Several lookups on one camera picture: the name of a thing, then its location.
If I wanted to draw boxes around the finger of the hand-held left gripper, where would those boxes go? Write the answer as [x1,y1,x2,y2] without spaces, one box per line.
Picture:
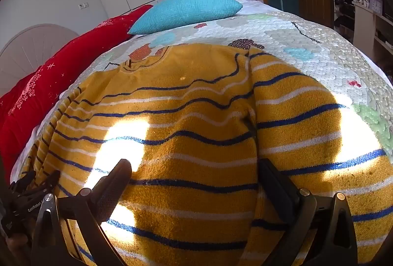
[31,171,61,194]
[9,170,37,191]

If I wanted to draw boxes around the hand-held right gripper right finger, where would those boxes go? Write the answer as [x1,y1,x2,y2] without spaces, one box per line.
[259,158,358,266]

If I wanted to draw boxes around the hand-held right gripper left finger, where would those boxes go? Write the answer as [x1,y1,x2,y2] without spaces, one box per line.
[31,158,132,266]

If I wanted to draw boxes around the yellow striped knit sweater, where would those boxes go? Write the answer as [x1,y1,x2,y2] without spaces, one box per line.
[18,43,393,266]

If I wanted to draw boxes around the red patterned blanket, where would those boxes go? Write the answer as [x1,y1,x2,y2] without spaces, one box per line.
[0,5,154,183]

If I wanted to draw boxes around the beige round headboard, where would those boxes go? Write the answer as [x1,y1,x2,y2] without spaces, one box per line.
[0,23,80,97]

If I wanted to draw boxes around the patterned quilted bedspread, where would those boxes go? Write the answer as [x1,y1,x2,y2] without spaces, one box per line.
[9,0,393,187]

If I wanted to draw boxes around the white open shelf unit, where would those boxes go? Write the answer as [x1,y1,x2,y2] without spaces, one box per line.
[351,0,393,67]

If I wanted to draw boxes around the dark shoe rack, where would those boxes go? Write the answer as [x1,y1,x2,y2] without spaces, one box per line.
[330,0,366,39]

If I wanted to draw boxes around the teal pillow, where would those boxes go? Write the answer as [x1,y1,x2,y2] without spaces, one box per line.
[127,0,243,35]

